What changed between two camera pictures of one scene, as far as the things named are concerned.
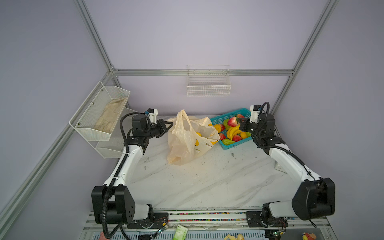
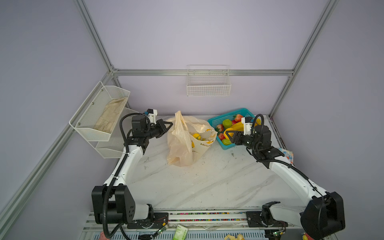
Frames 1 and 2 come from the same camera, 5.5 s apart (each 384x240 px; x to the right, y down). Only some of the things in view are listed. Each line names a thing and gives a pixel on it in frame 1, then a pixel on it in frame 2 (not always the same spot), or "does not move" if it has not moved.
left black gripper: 163,128 does not move
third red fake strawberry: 222,136 does not move
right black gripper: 243,123 to 238,134
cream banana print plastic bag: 187,137 does not move
